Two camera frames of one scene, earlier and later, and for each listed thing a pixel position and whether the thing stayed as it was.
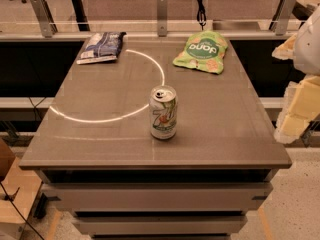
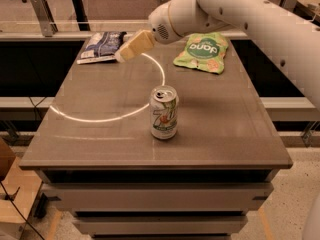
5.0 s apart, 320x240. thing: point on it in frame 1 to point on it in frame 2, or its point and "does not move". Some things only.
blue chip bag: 101,47 does not move
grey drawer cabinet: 93,153 does not move
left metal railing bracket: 44,14 does not move
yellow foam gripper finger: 301,107 to 137,44
